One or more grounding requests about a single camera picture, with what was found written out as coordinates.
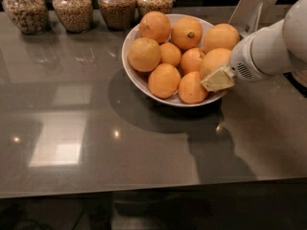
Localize orange front left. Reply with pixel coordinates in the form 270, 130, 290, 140
148, 63, 181, 99

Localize orange back left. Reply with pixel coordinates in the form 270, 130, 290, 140
139, 11, 171, 43

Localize white ceramic bowl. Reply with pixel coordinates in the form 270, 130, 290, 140
122, 13, 229, 107

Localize orange back right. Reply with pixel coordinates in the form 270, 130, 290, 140
203, 23, 240, 53

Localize small orange centre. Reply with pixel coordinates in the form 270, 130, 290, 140
160, 42, 181, 67

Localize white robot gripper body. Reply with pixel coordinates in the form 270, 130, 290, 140
229, 32, 272, 82

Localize orange with stem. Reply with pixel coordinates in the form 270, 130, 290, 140
171, 16, 202, 50

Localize glass jar far left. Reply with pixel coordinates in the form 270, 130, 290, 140
2, 0, 49, 35

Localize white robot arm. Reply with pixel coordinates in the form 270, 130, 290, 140
201, 0, 307, 92

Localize orange centre right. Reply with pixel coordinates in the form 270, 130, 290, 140
179, 47, 205, 75

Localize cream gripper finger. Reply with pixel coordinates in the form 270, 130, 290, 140
201, 64, 235, 92

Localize grey metal stand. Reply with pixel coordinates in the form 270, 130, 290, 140
228, 0, 277, 37

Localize large orange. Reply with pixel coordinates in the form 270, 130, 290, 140
200, 48, 231, 78

